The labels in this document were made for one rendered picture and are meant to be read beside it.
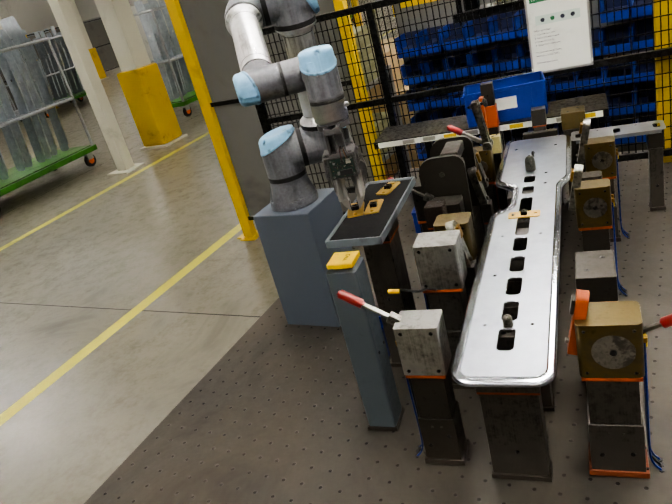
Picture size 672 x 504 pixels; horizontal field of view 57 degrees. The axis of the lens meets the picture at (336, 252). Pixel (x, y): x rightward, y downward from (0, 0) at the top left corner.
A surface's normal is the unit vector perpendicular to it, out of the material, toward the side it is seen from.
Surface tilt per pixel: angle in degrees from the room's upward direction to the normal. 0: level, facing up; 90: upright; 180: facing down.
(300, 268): 90
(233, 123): 90
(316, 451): 0
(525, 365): 0
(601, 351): 90
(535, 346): 0
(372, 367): 90
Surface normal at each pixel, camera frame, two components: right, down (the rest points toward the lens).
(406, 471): -0.24, -0.88
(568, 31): -0.31, 0.47
